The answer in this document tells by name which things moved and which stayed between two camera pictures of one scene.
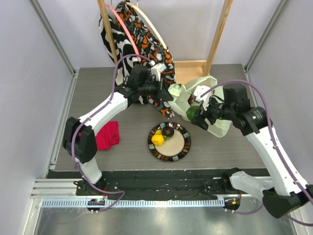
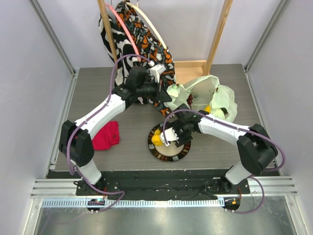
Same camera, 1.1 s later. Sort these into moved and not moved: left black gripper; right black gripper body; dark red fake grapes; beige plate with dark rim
Moved: right black gripper body
Not moved: left black gripper; beige plate with dark rim; dark red fake grapes
